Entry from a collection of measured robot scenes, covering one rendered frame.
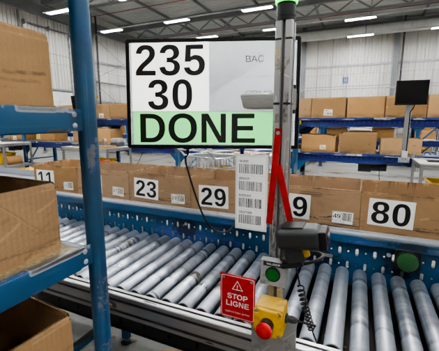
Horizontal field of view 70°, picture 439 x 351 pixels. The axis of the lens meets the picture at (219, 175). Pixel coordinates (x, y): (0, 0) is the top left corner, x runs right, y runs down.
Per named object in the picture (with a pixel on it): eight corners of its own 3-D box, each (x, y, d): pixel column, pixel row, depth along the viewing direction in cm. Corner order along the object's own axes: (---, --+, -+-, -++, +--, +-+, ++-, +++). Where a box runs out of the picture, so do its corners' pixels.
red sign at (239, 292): (220, 314, 88) (220, 272, 85) (221, 313, 88) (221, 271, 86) (276, 330, 81) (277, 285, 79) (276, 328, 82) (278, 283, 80)
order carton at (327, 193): (265, 219, 143) (266, 182, 140) (280, 203, 169) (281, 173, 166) (359, 231, 127) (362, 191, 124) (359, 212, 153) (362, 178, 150)
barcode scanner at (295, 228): (330, 274, 68) (326, 228, 67) (276, 271, 73) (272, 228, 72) (332, 262, 74) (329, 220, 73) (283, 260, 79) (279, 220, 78)
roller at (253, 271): (208, 325, 95) (212, 312, 94) (258, 258, 142) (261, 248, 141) (223, 333, 94) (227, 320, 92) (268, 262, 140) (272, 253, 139)
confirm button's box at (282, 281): (258, 284, 79) (259, 259, 78) (262, 278, 82) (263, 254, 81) (286, 290, 76) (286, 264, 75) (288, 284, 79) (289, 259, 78)
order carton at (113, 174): (78, 194, 190) (76, 167, 188) (112, 185, 217) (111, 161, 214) (129, 201, 174) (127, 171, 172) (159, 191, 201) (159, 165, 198)
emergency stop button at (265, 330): (253, 338, 73) (254, 323, 73) (259, 327, 77) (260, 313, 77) (270, 343, 72) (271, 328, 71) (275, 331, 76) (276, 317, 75)
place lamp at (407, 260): (396, 270, 116) (398, 253, 115) (395, 269, 117) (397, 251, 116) (417, 274, 113) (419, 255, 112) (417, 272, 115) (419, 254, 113)
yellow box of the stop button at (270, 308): (250, 337, 76) (251, 310, 75) (260, 317, 84) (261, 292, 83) (311, 354, 70) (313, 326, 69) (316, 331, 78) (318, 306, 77)
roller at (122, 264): (93, 294, 114) (83, 289, 116) (171, 244, 161) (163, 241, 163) (95, 283, 113) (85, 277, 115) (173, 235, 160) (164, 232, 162)
